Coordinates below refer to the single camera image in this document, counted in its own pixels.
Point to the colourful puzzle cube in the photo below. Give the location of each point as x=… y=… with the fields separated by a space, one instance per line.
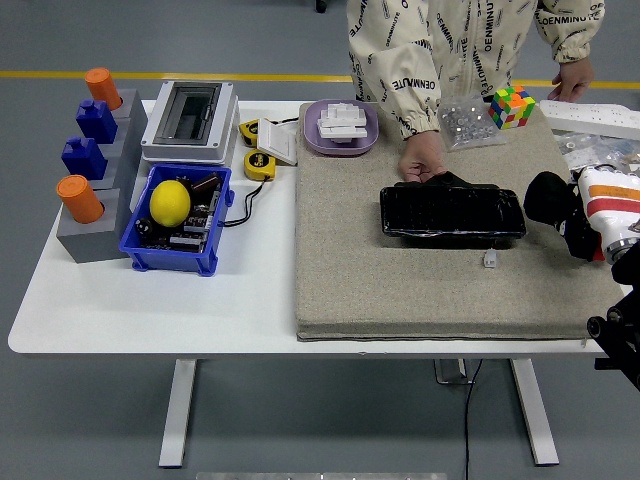
x=510 y=107

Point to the yellow tape measure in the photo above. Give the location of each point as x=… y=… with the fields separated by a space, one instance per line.
x=257 y=164
x=247 y=131

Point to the blue block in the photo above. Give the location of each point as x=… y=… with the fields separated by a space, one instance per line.
x=82 y=160
x=95 y=122

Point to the white power strip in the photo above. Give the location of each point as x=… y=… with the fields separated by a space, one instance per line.
x=575 y=115

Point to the clear bags of small parts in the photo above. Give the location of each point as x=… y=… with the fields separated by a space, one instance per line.
x=585 y=150

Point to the black chair wheel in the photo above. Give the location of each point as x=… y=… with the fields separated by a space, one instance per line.
x=321 y=5

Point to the person's right forearm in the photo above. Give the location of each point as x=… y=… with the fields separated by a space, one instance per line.
x=405 y=100

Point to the white wall switch plate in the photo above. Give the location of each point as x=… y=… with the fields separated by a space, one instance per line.
x=277 y=145

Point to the grey stepped block holder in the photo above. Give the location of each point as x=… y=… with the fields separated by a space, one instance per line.
x=90 y=245

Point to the yellow lemon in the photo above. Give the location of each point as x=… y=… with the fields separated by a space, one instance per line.
x=170 y=202

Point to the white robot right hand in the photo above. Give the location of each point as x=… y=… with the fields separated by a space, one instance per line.
x=615 y=205

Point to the metal bracket under table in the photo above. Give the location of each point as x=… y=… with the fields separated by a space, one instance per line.
x=447 y=372

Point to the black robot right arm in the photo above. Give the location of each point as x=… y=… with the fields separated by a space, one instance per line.
x=622 y=335

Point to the black glossy display panel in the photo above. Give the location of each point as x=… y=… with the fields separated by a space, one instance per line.
x=450 y=210

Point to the person's left forearm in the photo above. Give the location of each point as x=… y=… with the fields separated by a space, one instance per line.
x=570 y=30

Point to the small white connector plug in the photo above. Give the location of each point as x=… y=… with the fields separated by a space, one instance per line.
x=489 y=259

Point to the stack of white switch parts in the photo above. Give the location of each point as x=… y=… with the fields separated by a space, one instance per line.
x=342 y=122

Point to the orange cylinder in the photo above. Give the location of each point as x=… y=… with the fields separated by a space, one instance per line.
x=102 y=87
x=77 y=197

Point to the person's right hand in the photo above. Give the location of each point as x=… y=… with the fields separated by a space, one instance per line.
x=420 y=155

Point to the blue plastic bin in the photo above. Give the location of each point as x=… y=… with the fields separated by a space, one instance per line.
x=170 y=257

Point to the purple tray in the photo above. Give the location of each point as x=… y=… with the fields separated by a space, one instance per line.
x=312 y=135

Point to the black rag with red tag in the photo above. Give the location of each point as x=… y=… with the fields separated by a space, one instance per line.
x=545 y=197

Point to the white table leg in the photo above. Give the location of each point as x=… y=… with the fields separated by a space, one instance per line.
x=535 y=415
x=177 y=415

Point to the person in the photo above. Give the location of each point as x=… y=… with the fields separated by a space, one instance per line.
x=450 y=45

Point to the person's left hand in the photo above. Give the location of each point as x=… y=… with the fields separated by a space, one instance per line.
x=575 y=80

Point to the black control box under table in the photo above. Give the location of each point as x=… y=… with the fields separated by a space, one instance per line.
x=600 y=364

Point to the grey-brown mat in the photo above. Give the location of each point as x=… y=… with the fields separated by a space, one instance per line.
x=375 y=280

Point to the white enclosure with grey window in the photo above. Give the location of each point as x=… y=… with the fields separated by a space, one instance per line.
x=225 y=130

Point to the clear bag of metal nuts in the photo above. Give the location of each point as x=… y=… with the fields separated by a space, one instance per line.
x=465 y=125

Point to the dark circuit board with capacitors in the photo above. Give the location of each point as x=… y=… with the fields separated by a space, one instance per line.
x=195 y=225

